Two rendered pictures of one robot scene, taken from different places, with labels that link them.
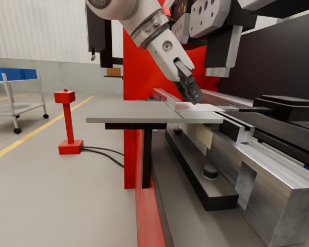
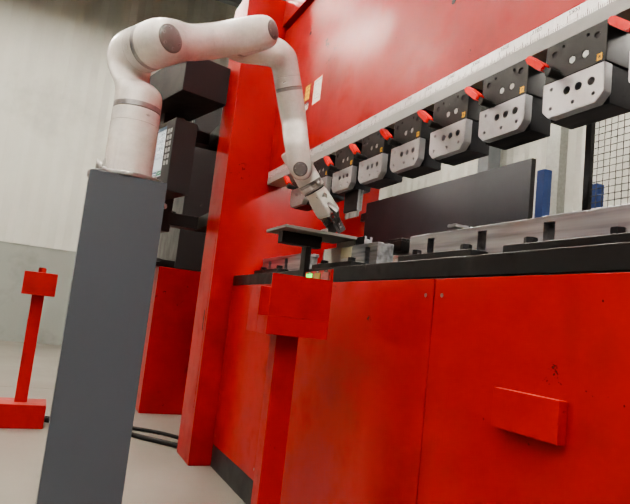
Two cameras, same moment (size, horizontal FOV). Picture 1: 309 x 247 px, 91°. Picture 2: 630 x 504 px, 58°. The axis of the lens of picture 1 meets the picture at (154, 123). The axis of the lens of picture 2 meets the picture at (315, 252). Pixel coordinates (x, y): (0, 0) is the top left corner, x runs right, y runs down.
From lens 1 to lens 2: 1.64 m
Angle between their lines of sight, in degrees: 29
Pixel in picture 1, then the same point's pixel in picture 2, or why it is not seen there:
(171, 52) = (326, 198)
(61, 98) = (37, 283)
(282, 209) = (376, 251)
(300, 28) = (426, 197)
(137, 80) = (238, 246)
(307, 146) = not seen: hidden behind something
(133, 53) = (237, 206)
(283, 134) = not seen: hidden behind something
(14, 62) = not seen: outside the picture
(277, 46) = (413, 212)
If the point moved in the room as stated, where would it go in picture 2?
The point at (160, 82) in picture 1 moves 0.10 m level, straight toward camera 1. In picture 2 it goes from (272, 252) to (276, 250)
